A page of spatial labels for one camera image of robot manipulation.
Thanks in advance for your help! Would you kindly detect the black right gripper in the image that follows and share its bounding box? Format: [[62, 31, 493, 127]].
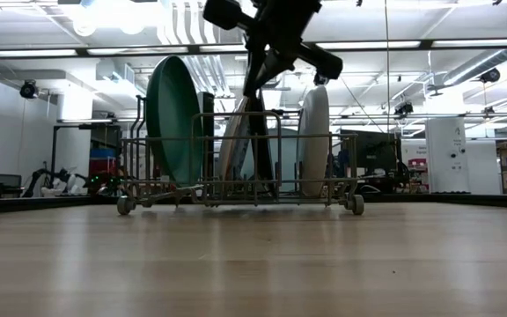
[[203, 0, 344, 96]]

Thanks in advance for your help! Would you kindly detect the black plate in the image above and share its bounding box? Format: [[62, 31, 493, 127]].
[[246, 90, 276, 195]]

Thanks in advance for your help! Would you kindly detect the white plate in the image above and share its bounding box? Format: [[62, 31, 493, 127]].
[[296, 85, 332, 198]]

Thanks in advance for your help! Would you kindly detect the beige ceramic plate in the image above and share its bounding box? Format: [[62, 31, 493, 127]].
[[217, 95, 253, 182]]

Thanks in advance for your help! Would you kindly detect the light blue plate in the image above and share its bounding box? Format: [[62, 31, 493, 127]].
[[239, 127, 301, 193]]

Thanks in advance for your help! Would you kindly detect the large green plate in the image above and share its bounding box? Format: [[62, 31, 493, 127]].
[[144, 55, 205, 186]]

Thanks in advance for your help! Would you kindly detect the thin vertical pole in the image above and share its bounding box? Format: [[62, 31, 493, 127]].
[[383, 0, 390, 133]]

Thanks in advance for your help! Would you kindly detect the red blue storage crate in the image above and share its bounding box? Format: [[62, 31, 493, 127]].
[[88, 147, 121, 175]]

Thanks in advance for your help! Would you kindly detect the white pillar cabinet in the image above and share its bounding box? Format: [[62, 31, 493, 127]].
[[424, 116, 471, 195]]

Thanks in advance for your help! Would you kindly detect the grey wire dish rack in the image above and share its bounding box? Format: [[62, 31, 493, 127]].
[[116, 94, 366, 217]]

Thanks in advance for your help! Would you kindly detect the black ceiling camera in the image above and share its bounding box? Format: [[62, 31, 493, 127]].
[[478, 68, 502, 85], [18, 80, 40, 100], [393, 100, 415, 118]]

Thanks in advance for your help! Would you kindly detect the black overhead frame bar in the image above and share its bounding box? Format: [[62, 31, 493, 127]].
[[0, 37, 507, 61]]

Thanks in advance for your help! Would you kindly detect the silver ceiling duct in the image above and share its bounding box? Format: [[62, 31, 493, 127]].
[[427, 47, 507, 96]]

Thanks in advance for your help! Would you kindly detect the black aluminium table frame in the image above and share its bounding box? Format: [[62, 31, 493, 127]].
[[0, 193, 507, 217]]

